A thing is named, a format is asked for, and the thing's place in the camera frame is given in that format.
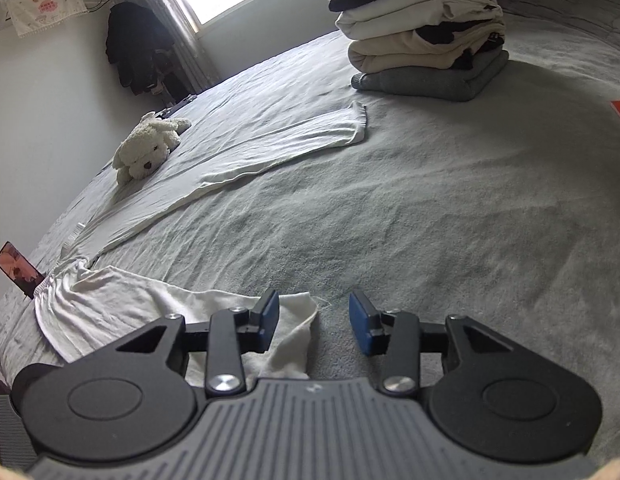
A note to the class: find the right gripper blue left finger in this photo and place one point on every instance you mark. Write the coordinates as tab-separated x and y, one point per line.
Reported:
234	332

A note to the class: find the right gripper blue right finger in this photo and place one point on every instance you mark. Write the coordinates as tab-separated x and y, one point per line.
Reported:
396	336

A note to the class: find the white garment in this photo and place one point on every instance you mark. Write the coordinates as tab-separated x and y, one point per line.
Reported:
387	17
80	308

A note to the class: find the dark hanging clothes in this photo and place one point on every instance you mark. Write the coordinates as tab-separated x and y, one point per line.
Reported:
142	50

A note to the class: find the grey bed sheet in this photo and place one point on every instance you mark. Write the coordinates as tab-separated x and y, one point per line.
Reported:
505	208

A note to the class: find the white plush dog toy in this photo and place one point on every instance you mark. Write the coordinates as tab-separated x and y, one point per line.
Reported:
147	147

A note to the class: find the smartphone with lit screen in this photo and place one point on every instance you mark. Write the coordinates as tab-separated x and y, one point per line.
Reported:
19	270

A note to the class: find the black tablet on bed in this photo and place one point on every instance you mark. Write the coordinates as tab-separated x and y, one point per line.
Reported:
170	111

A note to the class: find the grey folded garment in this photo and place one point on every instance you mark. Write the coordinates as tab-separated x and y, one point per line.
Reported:
449	85

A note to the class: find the beige folded garment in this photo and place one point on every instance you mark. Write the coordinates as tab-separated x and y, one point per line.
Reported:
373	55

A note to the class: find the white folded garment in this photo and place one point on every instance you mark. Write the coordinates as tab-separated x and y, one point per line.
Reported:
387	17

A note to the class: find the white wall cloth cover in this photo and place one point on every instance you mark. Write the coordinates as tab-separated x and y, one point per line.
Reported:
31	16

